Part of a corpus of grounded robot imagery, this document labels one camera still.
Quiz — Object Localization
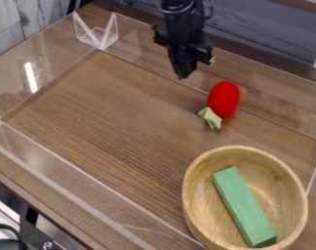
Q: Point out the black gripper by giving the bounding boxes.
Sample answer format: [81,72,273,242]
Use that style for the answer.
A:
[151,23,214,79]

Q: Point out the red plush radish green leaves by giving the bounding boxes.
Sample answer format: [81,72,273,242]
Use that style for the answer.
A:
[198,81,239,130]

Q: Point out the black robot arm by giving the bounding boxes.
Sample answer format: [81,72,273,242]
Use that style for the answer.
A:
[151,0,214,79]

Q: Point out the wooden bowl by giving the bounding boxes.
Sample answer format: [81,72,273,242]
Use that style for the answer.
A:
[182,146,307,250]

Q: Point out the green rectangular block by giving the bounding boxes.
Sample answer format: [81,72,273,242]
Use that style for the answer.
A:
[211,166,278,248]

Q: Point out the clear acrylic corner bracket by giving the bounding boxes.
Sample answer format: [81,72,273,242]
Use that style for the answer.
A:
[72,12,119,51]

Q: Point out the clear acrylic enclosure wall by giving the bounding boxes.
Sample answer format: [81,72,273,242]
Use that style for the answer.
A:
[0,6,316,250]

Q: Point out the black metal table frame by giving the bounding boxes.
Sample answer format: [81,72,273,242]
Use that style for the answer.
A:
[20,205,81,250]

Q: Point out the black cable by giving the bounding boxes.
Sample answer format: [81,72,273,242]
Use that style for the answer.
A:
[0,224,25,250]

